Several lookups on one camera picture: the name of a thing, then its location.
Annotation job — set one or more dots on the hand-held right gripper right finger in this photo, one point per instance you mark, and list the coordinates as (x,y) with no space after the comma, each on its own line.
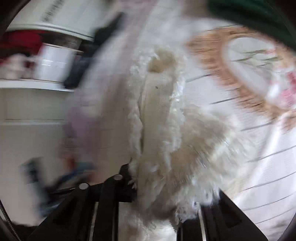
(215,222)

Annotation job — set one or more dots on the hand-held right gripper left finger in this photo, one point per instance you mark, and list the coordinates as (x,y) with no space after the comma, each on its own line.
(124,185)

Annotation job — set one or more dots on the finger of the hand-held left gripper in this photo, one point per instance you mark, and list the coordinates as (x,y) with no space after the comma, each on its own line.
(76,169)

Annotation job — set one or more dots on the white tweed jacket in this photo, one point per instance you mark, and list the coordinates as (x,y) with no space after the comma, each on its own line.
(161,139)

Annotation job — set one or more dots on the red hanging clothes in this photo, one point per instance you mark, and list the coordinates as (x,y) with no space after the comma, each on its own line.
(20,42)

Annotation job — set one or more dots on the floral purple blanket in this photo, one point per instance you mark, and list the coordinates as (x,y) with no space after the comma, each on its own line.
(104,104)

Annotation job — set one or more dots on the black leather garment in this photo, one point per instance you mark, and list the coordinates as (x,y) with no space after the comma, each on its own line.
(81,69)

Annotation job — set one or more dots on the white shelf unit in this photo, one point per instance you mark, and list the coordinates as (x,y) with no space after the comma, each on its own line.
(55,62)

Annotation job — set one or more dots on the green folded garment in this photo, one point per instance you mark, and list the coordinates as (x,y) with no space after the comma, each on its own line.
(249,16)

